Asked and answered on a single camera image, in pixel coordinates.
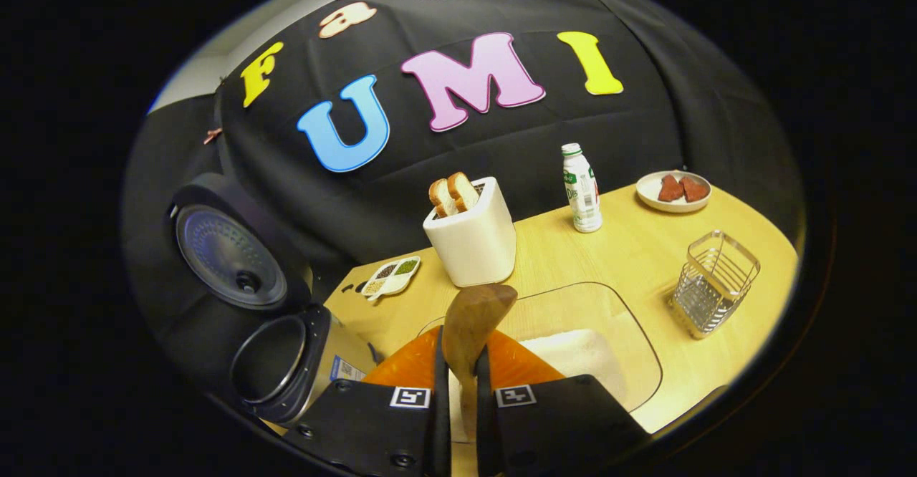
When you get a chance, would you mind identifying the black backdrop cloth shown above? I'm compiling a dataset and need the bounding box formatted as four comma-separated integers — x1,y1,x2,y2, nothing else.
120,0,807,392

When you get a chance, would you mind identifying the wooden spoon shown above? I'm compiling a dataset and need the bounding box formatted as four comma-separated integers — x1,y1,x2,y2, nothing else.
442,284,519,443

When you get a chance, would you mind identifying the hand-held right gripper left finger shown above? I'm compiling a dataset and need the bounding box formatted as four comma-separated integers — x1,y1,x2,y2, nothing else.
283,325,451,477

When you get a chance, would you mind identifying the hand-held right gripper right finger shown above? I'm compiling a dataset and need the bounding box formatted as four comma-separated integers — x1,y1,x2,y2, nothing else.
475,330,653,477

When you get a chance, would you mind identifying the metal wire chopstick holder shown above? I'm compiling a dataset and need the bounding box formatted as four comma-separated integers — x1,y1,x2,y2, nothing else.
670,230,762,339

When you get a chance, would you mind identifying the clear plastic container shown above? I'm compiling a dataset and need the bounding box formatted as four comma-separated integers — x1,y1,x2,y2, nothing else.
418,281,663,443

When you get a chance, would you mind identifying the dark grey rice cooker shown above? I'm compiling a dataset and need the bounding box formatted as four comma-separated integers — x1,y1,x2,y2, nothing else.
166,173,380,428

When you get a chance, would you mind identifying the toasted bread slice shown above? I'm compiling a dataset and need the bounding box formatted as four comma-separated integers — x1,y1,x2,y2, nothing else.
428,178,459,218
448,172,481,213

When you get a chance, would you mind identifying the white round plate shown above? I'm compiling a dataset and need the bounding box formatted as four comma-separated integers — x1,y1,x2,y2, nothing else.
636,170,713,213

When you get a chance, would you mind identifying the white divided grain dish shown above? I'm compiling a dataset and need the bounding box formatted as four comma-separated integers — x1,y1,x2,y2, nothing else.
360,256,422,300

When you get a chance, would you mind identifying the white toaster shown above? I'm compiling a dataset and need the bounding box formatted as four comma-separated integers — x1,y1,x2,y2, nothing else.
423,176,517,288

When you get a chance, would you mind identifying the white milk bottle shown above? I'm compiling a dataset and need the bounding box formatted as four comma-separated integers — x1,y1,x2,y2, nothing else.
561,143,603,233

